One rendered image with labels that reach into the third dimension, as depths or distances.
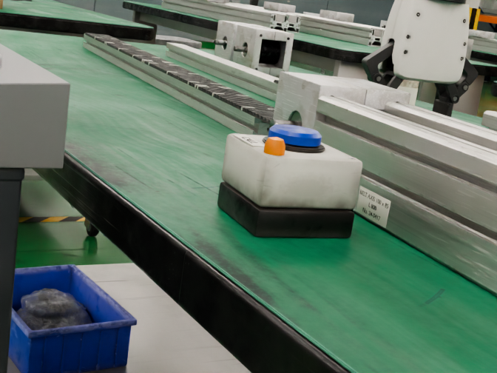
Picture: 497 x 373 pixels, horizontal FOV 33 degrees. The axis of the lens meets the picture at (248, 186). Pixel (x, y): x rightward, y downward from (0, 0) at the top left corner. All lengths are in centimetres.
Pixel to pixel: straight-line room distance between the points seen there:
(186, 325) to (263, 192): 129
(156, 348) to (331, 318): 128
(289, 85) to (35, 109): 26
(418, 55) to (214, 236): 51
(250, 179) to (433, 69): 48
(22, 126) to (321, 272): 29
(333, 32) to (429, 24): 313
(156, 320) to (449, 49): 105
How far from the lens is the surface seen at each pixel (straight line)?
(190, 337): 180
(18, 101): 70
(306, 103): 79
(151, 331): 180
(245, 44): 179
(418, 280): 56
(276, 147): 58
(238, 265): 53
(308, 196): 60
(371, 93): 79
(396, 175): 65
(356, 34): 399
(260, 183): 58
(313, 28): 430
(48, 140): 71
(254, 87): 144
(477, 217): 57
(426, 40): 102
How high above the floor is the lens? 95
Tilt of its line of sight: 13 degrees down
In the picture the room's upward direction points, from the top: 8 degrees clockwise
